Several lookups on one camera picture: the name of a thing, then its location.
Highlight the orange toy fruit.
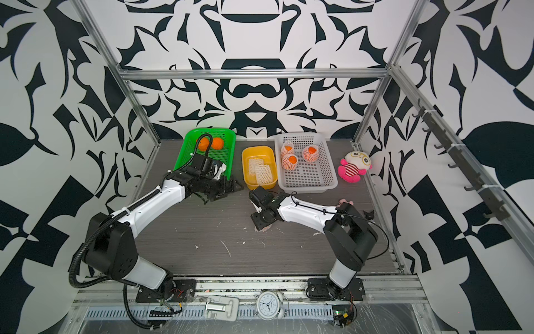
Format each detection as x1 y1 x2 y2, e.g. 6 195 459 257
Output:
197 137 210 152

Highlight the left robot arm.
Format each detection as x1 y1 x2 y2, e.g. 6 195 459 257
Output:
69 154 243 295

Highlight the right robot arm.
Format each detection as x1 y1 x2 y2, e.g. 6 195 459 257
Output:
249 186 378 289

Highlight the green plastic basket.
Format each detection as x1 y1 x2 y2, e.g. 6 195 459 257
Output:
174 128 236 179

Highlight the yellow plastic tray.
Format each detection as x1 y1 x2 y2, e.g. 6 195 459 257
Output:
241 146 278 190

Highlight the white perforated plastic basket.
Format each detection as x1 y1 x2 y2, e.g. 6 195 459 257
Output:
274 132 338 193

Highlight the small pink plush toy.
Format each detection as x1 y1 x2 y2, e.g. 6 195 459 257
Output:
338 198 354 206

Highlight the pink white plush toy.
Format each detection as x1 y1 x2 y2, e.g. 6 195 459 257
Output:
337 151 372 183

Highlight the small black toy figure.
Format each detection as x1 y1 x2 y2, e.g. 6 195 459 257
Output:
362 210 375 221

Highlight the white analog clock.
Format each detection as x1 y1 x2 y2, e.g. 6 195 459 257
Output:
255 291 285 321

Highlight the small green circuit board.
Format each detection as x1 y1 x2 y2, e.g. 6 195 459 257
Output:
332 305 357 328

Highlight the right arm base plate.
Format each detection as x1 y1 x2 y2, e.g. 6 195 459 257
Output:
305 278 366 301

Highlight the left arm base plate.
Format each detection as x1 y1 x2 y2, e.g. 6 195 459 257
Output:
136 279 197 303

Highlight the left black corrugated cable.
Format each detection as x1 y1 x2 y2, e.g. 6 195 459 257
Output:
68 132 214 331

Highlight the black hook rail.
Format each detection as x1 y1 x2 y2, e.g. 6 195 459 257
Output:
412 99 512 228

